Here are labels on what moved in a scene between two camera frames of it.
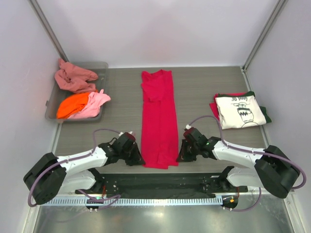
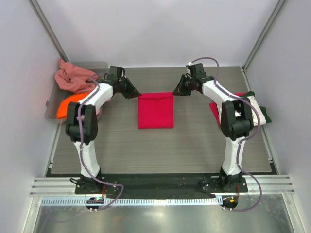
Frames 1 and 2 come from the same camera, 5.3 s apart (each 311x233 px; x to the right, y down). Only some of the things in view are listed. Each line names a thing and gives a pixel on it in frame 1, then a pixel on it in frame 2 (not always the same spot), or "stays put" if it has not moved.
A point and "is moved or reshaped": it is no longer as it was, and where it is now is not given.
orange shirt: [72, 104] stays put
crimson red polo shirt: [159, 139] is moved or reshaped
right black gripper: [188, 148] → [185, 84]
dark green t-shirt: [263, 109] stays put
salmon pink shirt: [75, 79] stays put
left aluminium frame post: [57, 44] stays put
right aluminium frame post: [280, 6] stays put
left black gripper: [132, 152] → [125, 86]
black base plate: [162, 183] stays put
